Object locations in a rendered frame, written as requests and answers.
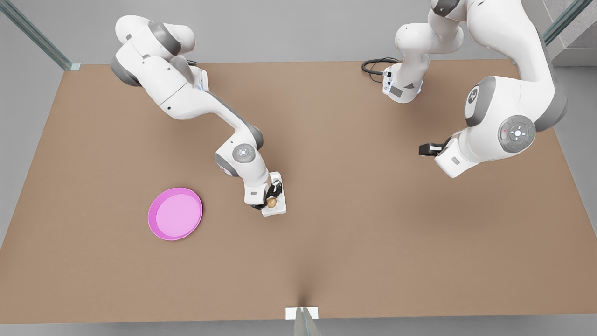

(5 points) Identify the white egg box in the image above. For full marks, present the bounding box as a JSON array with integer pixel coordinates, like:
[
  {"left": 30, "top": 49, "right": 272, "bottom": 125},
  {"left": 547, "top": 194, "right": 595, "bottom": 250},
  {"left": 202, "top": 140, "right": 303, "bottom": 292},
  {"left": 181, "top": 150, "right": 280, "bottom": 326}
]
[{"left": 261, "top": 171, "right": 287, "bottom": 217}]

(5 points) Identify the pink round plate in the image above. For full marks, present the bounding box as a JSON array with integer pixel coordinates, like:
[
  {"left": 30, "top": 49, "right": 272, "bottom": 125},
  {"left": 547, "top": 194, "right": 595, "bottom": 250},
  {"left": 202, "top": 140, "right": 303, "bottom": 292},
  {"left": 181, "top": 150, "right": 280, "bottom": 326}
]
[{"left": 148, "top": 187, "right": 204, "bottom": 241}]

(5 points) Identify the black cable loop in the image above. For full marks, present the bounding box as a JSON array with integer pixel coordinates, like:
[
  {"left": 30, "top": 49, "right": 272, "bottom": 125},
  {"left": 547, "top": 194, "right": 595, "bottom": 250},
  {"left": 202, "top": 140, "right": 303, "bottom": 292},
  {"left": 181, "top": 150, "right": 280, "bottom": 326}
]
[{"left": 361, "top": 57, "right": 400, "bottom": 84}]

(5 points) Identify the silver frame post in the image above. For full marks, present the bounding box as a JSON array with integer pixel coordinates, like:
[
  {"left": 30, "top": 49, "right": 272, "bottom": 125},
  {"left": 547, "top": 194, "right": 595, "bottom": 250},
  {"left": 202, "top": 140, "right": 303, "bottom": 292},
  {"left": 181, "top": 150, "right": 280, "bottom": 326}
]
[
  {"left": 0, "top": 0, "right": 81, "bottom": 71},
  {"left": 543, "top": 0, "right": 597, "bottom": 46},
  {"left": 285, "top": 306, "right": 321, "bottom": 336}
]

